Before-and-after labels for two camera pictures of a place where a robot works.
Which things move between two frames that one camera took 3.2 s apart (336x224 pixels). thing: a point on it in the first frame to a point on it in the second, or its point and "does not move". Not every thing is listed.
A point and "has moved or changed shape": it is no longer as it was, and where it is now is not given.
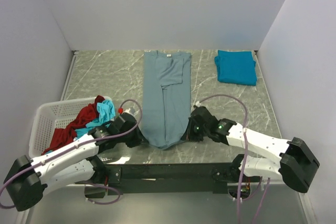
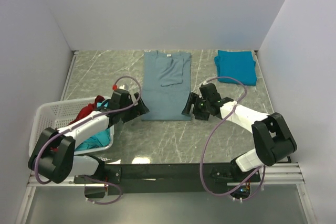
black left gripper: (137, 140) to (135, 106)
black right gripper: (189, 130) to (193, 107)
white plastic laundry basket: (46, 119) does not move
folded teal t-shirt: (236, 67) does not move
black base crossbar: (207, 178) does not move
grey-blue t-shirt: (167, 97) has moved or changed shape
